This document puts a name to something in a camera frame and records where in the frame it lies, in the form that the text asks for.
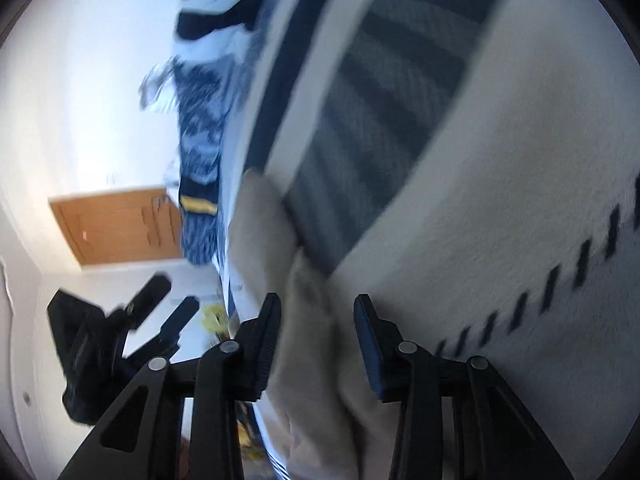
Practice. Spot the navy white striped cloth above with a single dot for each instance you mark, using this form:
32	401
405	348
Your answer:
220	10

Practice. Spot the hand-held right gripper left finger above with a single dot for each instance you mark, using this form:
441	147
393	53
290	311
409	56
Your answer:
264	355

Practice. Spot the wooden door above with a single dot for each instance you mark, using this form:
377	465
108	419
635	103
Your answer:
115	225

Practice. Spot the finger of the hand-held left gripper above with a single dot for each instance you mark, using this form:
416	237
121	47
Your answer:
147	297
177	322

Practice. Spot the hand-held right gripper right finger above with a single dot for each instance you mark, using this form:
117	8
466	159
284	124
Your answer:
371	355

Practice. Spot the beige knitted sweater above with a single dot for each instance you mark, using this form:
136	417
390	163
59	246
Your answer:
310	410

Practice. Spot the navy striped white blanket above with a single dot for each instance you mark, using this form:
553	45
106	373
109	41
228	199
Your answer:
500	185

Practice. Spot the blue patterned pillow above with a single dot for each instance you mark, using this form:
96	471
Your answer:
200	130

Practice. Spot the small yellow object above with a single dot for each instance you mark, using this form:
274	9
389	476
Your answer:
214	319

